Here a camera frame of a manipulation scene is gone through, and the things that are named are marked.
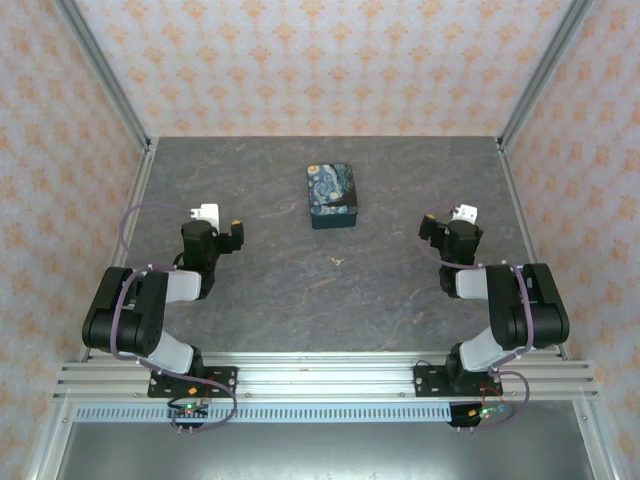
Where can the starry night tin box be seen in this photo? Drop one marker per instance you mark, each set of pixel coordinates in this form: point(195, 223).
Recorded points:
point(331, 190)

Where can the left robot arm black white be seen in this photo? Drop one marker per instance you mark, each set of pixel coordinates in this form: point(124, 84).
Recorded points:
point(130, 320)

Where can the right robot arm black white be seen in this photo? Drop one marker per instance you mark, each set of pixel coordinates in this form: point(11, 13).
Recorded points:
point(525, 315)

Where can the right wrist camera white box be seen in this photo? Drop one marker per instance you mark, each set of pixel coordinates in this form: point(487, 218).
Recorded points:
point(466, 212)

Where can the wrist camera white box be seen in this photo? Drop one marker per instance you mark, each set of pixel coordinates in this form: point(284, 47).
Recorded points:
point(207, 212)
point(466, 212)

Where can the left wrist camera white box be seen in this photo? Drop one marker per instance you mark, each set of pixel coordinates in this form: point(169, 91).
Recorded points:
point(207, 212)

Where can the aluminium table side rail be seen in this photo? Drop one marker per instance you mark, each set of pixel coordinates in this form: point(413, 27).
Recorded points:
point(132, 215)
point(522, 210)

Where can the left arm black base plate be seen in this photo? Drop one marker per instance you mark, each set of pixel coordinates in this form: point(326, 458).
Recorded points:
point(222, 382)

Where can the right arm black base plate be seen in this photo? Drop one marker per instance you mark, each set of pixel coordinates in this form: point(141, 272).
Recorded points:
point(430, 381)

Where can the aluminium mounting rail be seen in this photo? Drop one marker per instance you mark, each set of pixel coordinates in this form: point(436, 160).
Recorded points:
point(325, 377)

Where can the aluminium frame post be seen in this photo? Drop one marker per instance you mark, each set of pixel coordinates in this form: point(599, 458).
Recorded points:
point(105, 70)
point(545, 70)

